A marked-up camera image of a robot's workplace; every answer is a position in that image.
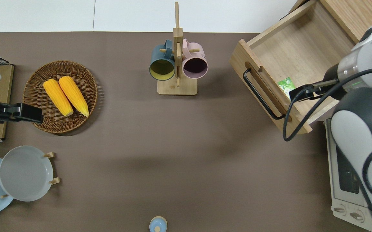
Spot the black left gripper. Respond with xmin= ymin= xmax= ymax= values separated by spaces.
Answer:
xmin=0 ymin=102 xmax=43 ymax=124

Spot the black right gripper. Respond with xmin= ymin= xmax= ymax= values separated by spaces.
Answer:
xmin=297 ymin=79 xmax=338 ymax=100

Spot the wooden drawer with black handle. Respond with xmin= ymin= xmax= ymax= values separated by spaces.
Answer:
xmin=229 ymin=0 xmax=358 ymax=135

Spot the wooden drawer cabinet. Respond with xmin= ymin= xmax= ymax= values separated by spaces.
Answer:
xmin=281 ymin=0 xmax=372 ymax=44

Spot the green snack packet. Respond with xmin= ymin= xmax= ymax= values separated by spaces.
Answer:
xmin=277 ymin=77 xmax=296 ymax=100

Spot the yellow corn cob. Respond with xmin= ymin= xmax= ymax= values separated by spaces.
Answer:
xmin=59 ymin=76 xmax=90 ymax=118
xmin=43 ymin=79 xmax=74 ymax=117

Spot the grey plate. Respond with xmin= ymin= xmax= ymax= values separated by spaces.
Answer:
xmin=0 ymin=145 xmax=54 ymax=202

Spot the brown wicker basket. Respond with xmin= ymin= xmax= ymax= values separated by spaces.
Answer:
xmin=23 ymin=60 xmax=98 ymax=134

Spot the wooden plate rack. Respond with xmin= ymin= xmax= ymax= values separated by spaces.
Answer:
xmin=0 ymin=151 xmax=61 ymax=199

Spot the white toaster oven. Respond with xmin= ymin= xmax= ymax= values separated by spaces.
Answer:
xmin=325 ymin=117 xmax=372 ymax=232

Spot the pink mug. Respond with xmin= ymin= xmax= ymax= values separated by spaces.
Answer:
xmin=181 ymin=38 xmax=209 ymax=80

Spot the wooden mug tree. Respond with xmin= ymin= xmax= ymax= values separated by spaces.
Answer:
xmin=157 ymin=2 xmax=201 ymax=96

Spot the brown table mat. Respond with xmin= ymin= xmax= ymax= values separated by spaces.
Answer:
xmin=0 ymin=31 xmax=372 ymax=232

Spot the dark blue mug yellow inside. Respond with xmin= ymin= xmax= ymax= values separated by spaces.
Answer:
xmin=149 ymin=39 xmax=176 ymax=81

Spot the blue bell on wooden base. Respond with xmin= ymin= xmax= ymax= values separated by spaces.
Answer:
xmin=149 ymin=216 xmax=168 ymax=232

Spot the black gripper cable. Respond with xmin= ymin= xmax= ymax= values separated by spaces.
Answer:
xmin=283 ymin=66 xmax=372 ymax=142

